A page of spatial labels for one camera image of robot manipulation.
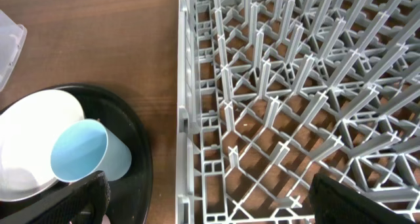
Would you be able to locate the grey dishwasher rack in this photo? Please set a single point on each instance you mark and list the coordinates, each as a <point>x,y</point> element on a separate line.
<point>272,92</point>

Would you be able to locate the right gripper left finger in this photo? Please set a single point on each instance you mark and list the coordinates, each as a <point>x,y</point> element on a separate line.
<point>84,201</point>

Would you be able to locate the round black tray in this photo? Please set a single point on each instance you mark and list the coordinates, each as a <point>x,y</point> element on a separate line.
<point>130,196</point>

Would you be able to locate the grey plate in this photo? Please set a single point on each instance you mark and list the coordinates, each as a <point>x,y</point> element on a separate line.
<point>29,129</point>

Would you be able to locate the blue cup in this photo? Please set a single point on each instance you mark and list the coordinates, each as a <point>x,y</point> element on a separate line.
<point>88,146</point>

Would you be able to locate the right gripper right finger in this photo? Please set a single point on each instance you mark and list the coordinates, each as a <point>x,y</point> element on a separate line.
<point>334,203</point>

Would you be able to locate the clear plastic bin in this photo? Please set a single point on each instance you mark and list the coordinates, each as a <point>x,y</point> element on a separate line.
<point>12,39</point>

